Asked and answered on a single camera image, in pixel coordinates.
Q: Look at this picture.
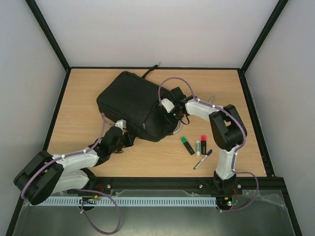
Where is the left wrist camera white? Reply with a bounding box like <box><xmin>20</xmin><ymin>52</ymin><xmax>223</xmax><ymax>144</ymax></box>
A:
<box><xmin>115</xmin><ymin>119</ymin><xmax>126</xmax><ymax>130</ymax></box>

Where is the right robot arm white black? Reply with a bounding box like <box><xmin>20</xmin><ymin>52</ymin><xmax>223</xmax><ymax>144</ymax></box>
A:
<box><xmin>158</xmin><ymin>87</ymin><xmax>247</xmax><ymax>193</ymax></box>

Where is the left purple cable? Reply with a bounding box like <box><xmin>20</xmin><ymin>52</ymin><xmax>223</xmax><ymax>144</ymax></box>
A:
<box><xmin>21</xmin><ymin>112</ymin><xmax>122</xmax><ymax>234</ymax></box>

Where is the green highlighter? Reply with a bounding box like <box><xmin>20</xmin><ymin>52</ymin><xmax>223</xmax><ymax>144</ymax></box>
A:
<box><xmin>180</xmin><ymin>136</ymin><xmax>195</xmax><ymax>155</ymax></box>

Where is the blue capped marker pen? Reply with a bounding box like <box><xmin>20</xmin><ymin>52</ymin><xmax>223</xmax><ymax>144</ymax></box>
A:
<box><xmin>193</xmin><ymin>149</ymin><xmax>213</xmax><ymax>170</ymax></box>

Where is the white glue stick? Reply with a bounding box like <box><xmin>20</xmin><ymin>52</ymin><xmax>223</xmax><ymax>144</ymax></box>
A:
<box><xmin>195</xmin><ymin>140</ymin><xmax>201</xmax><ymax>156</ymax></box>

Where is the pink highlighter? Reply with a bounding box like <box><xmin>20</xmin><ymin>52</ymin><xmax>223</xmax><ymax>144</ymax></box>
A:
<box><xmin>200</xmin><ymin>135</ymin><xmax>207</xmax><ymax>155</ymax></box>

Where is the black student backpack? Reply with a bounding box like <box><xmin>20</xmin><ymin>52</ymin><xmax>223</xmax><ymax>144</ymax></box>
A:
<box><xmin>96</xmin><ymin>71</ymin><xmax>183</xmax><ymax>142</ymax></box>

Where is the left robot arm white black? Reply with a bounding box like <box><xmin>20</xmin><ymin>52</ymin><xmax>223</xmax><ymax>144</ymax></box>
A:
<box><xmin>13</xmin><ymin>126</ymin><xmax>135</xmax><ymax>205</ymax></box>

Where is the light blue cable duct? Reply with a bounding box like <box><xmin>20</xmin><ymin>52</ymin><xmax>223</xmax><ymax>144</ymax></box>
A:
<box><xmin>38</xmin><ymin>196</ymin><xmax>217</xmax><ymax>207</ymax></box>

